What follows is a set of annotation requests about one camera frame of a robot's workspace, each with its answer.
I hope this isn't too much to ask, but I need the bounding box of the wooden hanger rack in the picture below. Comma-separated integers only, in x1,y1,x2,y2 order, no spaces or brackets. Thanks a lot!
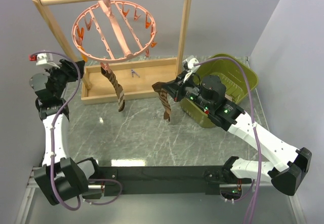
32,0,191,105

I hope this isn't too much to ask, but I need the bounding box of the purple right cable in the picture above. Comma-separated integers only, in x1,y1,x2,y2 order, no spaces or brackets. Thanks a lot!
193,56,261,224

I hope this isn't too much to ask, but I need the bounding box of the green plastic bin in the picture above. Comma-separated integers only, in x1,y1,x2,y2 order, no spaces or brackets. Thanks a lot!
180,54,248,128

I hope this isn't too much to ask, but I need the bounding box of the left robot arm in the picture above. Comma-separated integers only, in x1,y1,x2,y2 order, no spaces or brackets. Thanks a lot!
29,59,101,206

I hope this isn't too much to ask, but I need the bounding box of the aluminium rail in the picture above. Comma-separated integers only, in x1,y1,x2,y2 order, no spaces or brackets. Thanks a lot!
26,167,41,188

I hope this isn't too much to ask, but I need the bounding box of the pink round clip hanger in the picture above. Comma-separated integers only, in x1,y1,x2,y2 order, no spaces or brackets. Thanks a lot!
71,0,157,65

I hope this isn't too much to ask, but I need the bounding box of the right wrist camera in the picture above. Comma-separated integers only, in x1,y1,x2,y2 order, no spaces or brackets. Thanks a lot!
182,55,200,82

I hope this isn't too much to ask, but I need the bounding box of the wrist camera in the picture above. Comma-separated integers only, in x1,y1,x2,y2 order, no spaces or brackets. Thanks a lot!
182,55,200,82
29,53,60,69

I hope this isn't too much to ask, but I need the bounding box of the pink plastic clip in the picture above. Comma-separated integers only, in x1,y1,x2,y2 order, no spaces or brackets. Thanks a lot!
100,62,111,73

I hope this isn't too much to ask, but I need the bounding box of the black base bar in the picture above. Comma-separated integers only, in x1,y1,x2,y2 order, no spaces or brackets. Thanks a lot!
90,166,252,197

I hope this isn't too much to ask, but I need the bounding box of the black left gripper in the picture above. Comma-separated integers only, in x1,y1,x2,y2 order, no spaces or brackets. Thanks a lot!
44,59,85,98

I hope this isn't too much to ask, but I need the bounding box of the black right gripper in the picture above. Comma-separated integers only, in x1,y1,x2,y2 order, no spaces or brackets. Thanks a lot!
161,70,213,111

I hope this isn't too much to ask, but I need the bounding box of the brown striped sock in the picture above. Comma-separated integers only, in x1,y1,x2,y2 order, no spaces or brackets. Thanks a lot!
152,82,172,122
101,68,125,112

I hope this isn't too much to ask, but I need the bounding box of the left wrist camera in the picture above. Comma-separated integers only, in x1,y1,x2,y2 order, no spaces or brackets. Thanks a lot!
29,53,60,69

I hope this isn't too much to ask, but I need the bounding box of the purple plastic clip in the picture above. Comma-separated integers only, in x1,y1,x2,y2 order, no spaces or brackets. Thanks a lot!
131,69,140,77

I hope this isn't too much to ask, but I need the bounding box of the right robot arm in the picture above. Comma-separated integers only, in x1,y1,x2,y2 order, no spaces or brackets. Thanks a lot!
152,72,312,196

